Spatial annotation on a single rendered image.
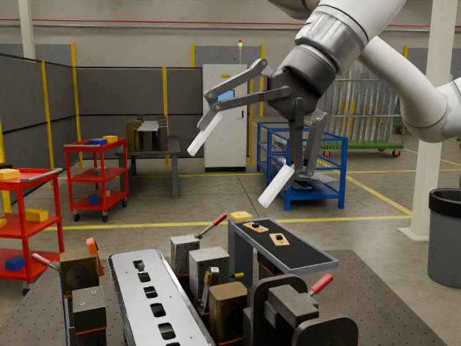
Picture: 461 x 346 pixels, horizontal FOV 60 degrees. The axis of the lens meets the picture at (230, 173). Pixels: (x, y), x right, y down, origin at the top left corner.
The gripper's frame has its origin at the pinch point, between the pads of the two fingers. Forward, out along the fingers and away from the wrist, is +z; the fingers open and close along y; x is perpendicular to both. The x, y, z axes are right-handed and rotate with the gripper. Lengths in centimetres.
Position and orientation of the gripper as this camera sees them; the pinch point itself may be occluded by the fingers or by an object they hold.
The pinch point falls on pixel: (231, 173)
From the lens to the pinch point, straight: 58.7
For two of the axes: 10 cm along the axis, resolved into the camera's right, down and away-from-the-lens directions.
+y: -7.8, -5.5, -3.0
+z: -6.0, 8.0, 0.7
